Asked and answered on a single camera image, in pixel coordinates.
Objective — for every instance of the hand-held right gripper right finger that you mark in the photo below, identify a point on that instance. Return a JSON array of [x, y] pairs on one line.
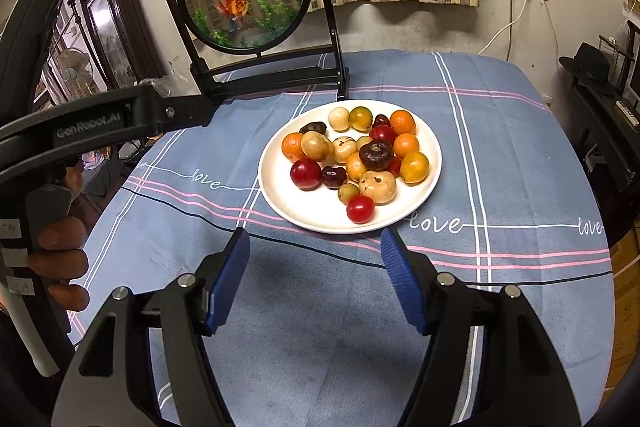
[[402, 287]]

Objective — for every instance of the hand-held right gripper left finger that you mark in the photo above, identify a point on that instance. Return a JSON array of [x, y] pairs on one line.
[[230, 282]]

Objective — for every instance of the red tomato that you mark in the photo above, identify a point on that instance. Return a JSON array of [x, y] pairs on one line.
[[361, 209]]

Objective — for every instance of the cream striped pepino melon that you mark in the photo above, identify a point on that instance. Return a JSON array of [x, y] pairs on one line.
[[377, 187]]

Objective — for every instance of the small yellow-green fruit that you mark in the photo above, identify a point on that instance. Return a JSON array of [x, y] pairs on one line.
[[363, 142], [348, 193]]

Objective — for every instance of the white oval plate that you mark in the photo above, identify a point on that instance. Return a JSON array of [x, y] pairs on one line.
[[310, 207]]

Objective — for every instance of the yellow-orange round fruit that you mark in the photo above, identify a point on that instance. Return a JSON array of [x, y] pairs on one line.
[[414, 167]]

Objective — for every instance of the dark red plum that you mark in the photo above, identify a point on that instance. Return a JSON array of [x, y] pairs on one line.
[[381, 121], [333, 177]]

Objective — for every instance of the large dark purple fruit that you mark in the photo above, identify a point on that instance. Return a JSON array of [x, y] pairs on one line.
[[376, 155]]

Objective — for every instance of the small striped pepino melon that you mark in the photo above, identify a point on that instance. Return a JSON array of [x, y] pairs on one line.
[[345, 149]]

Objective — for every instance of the dark red apple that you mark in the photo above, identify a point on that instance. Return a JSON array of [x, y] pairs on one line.
[[382, 134]]

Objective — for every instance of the golden pepino melon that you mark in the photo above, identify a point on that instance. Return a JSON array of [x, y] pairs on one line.
[[316, 145]]

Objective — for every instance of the yellow-green round fruit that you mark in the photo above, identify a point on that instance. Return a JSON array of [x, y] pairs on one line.
[[360, 117]]

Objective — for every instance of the pale yellow round fruit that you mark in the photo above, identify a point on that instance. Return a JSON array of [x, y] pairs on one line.
[[338, 118]]

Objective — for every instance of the person's left hand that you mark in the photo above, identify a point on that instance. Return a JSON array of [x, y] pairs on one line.
[[60, 237]]

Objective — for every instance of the electric fan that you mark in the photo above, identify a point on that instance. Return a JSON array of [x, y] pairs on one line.
[[75, 64]]

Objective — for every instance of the blue striped tablecloth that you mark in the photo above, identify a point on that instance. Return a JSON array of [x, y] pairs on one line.
[[300, 332]]

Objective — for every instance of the small red fruit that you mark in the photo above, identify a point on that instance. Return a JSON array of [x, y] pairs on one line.
[[396, 168]]

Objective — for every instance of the dark wooden cabinet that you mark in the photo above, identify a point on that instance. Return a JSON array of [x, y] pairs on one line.
[[125, 7]]

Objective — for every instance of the small orange tangerine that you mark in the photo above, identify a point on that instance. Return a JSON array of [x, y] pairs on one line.
[[406, 144]]

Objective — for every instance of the black desk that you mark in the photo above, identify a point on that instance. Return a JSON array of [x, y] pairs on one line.
[[600, 132]]

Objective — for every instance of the remote control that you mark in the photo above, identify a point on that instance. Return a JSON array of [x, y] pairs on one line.
[[629, 113]]

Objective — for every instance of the black hat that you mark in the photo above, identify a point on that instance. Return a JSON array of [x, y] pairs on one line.
[[590, 62]]

